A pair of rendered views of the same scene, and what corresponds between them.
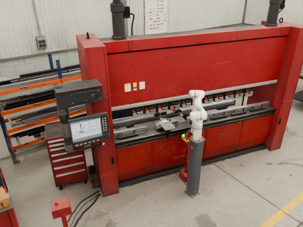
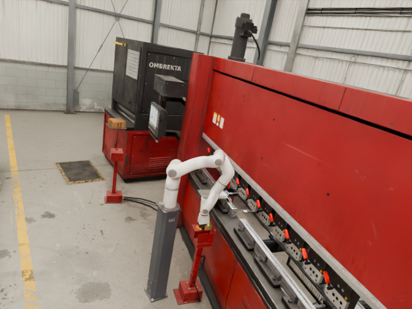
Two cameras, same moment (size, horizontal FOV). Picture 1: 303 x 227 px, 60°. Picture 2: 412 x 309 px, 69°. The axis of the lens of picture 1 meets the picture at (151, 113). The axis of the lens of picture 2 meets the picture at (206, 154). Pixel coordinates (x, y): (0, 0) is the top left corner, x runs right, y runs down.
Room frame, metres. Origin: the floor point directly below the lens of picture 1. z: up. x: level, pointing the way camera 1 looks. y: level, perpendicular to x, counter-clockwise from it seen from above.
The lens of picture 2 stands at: (3.25, -2.99, 2.35)
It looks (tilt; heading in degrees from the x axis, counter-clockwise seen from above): 19 degrees down; 88
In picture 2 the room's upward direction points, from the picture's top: 11 degrees clockwise
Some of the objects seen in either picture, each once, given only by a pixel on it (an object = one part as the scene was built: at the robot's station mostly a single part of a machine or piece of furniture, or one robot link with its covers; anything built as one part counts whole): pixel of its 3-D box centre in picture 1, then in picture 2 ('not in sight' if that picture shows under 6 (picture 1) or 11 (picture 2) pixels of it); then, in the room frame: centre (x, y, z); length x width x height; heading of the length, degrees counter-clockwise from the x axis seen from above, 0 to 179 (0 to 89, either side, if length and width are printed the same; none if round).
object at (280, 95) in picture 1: (271, 87); not in sight; (4.57, -2.25, 1.15); 0.85 x 0.25 x 2.30; 21
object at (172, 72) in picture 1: (203, 70); (276, 148); (3.83, -0.79, 1.74); 3.00 x 0.08 x 0.80; 111
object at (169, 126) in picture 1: (167, 125); (212, 194); (3.46, -0.24, 1.00); 0.26 x 0.18 x 0.01; 21
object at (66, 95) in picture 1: (82, 118); (164, 111); (2.73, 0.82, 1.53); 0.51 x 0.25 x 0.85; 116
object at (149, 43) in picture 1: (206, 37); (292, 84); (3.82, -0.80, 2.23); 3.00 x 0.10 x 0.14; 111
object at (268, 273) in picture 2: (218, 117); (266, 271); (3.90, -1.15, 0.89); 0.30 x 0.05 x 0.03; 111
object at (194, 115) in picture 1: (195, 119); (174, 173); (3.08, -0.60, 1.30); 0.19 x 0.12 x 0.24; 87
